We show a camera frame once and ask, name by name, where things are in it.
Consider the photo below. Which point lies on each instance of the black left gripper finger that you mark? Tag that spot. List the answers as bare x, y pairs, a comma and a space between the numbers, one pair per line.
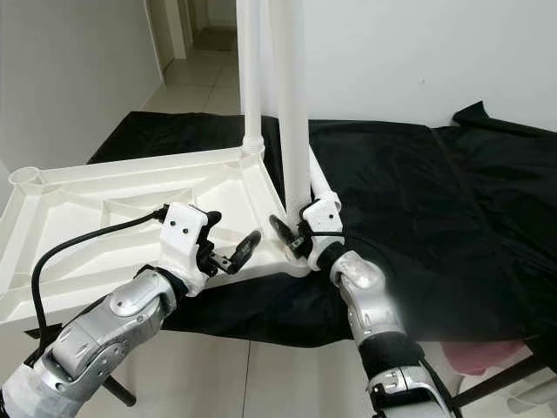
244, 251

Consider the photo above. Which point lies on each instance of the brown doormat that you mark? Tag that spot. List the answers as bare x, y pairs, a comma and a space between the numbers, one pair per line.
216, 37

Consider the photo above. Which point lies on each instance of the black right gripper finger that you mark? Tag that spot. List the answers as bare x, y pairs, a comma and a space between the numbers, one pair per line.
285, 228

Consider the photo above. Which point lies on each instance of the black cloth table cover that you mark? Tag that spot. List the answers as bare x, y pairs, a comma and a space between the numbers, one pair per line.
470, 244

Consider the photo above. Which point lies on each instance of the white plastic table leg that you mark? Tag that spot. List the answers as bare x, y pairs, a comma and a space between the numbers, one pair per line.
291, 104
318, 185
251, 87

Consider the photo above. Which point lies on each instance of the pink round stool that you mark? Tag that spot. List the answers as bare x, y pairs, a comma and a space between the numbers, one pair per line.
483, 355

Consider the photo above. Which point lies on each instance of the white door frame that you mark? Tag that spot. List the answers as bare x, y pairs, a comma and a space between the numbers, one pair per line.
170, 26

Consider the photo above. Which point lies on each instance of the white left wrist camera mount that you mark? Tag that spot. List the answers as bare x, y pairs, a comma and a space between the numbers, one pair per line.
184, 235

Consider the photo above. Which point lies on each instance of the white plastic table top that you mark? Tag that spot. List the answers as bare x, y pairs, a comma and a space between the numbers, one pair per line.
87, 226

